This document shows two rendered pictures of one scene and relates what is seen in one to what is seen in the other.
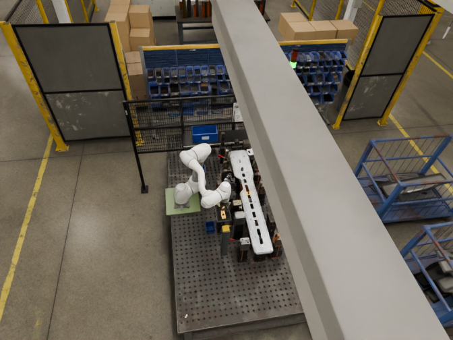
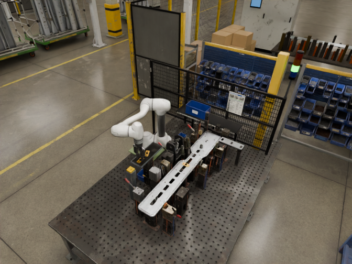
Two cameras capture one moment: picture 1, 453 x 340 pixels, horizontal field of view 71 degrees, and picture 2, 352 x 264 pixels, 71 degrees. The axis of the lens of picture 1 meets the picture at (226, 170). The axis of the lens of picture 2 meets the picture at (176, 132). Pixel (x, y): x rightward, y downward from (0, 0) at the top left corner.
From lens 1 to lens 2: 1.81 m
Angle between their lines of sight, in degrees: 34
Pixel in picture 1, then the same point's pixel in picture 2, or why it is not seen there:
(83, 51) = (161, 31)
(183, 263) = (102, 185)
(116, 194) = not seen: hidden behind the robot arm
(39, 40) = (141, 17)
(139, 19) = (239, 40)
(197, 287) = (91, 207)
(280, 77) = not seen: outside the picture
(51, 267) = (66, 152)
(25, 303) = (38, 161)
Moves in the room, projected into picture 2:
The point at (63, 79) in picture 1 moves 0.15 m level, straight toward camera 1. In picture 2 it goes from (146, 47) to (144, 50)
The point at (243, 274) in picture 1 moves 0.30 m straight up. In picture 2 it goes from (129, 224) to (125, 206)
